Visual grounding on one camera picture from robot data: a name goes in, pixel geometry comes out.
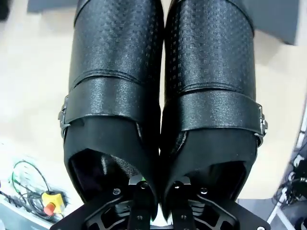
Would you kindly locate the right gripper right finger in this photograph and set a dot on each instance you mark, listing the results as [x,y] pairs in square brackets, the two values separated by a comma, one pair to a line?
[181,203]

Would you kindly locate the yellow emergency stop button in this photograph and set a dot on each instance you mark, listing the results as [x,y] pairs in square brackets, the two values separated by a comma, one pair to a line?
[52,200]

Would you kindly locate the black leather buckle shoe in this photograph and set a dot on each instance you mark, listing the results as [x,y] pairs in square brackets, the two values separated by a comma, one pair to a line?
[211,60]
[108,60]

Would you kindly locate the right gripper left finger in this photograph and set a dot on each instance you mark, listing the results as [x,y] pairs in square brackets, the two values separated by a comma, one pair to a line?
[140,203]

